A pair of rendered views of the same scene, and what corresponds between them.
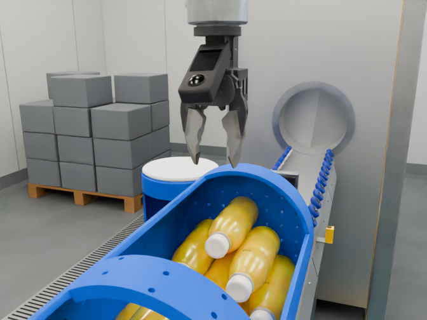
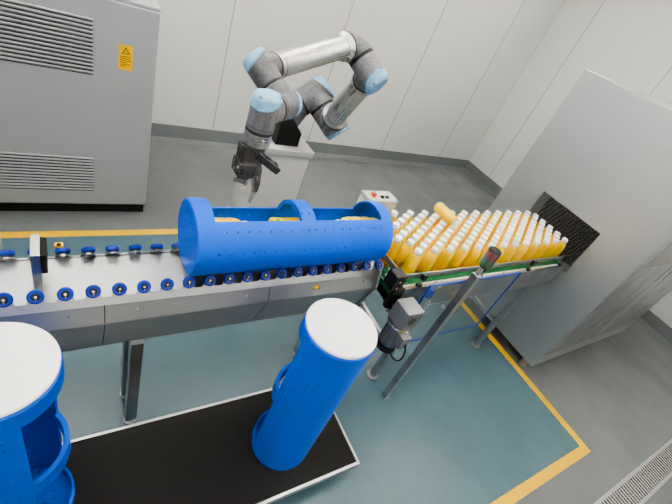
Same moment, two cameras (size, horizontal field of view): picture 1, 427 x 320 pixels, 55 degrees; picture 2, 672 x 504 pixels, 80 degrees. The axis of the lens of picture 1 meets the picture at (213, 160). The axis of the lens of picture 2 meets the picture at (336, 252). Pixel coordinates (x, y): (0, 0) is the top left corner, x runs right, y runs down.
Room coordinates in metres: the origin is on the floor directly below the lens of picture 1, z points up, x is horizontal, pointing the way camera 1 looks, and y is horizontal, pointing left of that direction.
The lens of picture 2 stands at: (1.52, 0.89, 2.07)
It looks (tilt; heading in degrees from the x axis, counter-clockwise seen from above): 35 degrees down; 208
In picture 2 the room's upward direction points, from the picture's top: 24 degrees clockwise
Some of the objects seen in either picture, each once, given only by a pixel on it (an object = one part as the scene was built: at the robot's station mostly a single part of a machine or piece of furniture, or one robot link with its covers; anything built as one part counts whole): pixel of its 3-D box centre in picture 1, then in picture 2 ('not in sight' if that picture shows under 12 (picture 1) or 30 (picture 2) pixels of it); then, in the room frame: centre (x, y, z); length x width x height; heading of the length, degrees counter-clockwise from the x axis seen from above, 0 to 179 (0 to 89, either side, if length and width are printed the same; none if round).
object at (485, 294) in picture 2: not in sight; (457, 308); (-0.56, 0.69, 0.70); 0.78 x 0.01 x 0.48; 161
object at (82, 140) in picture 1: (99, 134); not in sight; (3.98, 1.14, 0.59); 1.20 x 0.80 x 1.19; 70
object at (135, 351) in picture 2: not in sight; (133, 383); (0.96, -0.05, 0.31); 0.06 x 0.06 x 0.63; 71
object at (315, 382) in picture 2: not in sight; (306, 392); (0.52, 0.52, 0.59); 0.28 x 0.28 x 0.88
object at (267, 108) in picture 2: not in sight; (264, 112); (0.63, -0.01, 1.60); 0.10 x 0.09 x 0.12; 15
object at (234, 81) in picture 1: (218, 68); (249, 159); (0.64, -0.01, 1.43); 0.09 x 0.08 x 0.12; 161
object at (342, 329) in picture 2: not in sight; (342, 326); (0.52, 0.52, 1.03); 0.28 x 0.28 x 0.01
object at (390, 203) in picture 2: not in sight; (376, 202); (-0.35, 0.02, 1.05); 0.20 x 0.10 x 0.10; 161
